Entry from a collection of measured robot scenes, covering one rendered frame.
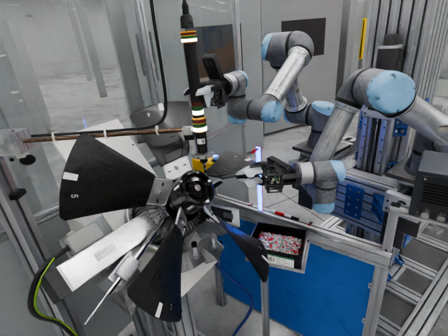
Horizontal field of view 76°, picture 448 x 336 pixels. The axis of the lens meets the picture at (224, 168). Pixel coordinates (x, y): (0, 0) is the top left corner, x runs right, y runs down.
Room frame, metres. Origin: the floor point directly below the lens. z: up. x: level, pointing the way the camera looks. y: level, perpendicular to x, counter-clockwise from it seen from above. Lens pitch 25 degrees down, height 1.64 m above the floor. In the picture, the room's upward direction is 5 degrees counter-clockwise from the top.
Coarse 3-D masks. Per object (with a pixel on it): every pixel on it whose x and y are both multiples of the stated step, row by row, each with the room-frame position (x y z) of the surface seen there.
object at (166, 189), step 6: (156, 180) 0.75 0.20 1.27; (162, 180) 0.75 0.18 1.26; (168, 180) 0.76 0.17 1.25; (156, 186) 0.75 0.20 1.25; (168, 186) 0.76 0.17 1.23; (156, 192) 0.75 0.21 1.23; (162, 192) 0.75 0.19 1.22; (168, 192) 0.76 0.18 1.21; (150, 198) 0.74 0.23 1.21; (156, 198) 0.75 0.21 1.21; (162, 198) 0.75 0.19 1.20; (150, 204) 0.74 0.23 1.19; (156, 204) 0.74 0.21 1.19; (162, 204) 0.75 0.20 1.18
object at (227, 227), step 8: (216, 216) 0.80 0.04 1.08; (224, 224) 0.74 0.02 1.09; (232, 232) 0.73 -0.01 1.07; (240, 232) 0.80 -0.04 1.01; (240, 240) 0.72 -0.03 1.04; (248, 240) 0.78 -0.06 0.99; (256, 240) 0.83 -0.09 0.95; (240, 248) 0.68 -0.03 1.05; (248, 248) 0.71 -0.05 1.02; (256, 248) 0.75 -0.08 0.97; (264, 248) 0.80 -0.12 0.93; (248, 256) 0.67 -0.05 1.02; (256, 256) 0.70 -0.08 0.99; (264, 256) 0.74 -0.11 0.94; (256, 264) 0.66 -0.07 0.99; (264, 264) 0.70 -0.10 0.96; (264, 272) 0.66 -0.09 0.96; (264, 280) 0.63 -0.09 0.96
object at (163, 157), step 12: (144, 108) 1.01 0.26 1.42; (156, 108) 1.01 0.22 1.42; (168, 108) 1.01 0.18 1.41; (180, 108) 1.01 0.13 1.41; (132, 120) 0.98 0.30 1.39; (144, 120) 0.98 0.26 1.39; (156, 120) 0.97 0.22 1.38; (168, 120) 0.97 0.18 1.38; (180, 120) 0.97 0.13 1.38; (180, 132) 0.93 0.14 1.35; (156, 144) 0.91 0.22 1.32; (168, 144) 0.90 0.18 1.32; (180, 144) 0.89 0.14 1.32; (156, 156) 0.89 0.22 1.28; (168, 156) 0.87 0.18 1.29; (180, 156) 0.86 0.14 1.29
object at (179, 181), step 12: (180, 180) 0.75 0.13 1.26; (192, 180) 0.77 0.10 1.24; (204, 180) 0.80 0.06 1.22; (180, 192) 0.72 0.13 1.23; (192, 192) 0.74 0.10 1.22; (204, 192) 0.76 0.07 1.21; (168, 204) 0.77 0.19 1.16; (180, 204) 0.73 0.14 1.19; (192, 204) 0.71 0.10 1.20; (204, 204) 0.72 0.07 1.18; (168, 216) 0.75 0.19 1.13; (192, 216) 0.78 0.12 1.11
